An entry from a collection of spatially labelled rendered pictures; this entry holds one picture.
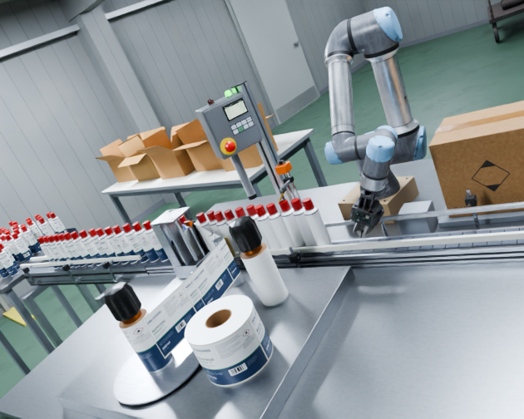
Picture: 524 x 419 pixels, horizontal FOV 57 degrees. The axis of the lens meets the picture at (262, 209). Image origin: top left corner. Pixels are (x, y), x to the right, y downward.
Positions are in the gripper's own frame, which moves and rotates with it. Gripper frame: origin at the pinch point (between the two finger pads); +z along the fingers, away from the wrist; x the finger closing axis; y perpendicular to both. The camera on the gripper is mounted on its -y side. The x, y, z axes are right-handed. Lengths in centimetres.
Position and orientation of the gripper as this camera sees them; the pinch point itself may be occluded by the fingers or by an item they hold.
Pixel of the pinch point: (362, 233)
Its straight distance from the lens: 162.5
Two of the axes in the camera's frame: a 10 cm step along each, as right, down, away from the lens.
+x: 8.8, 3.3, -3.6
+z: -0.5, 8.0, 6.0
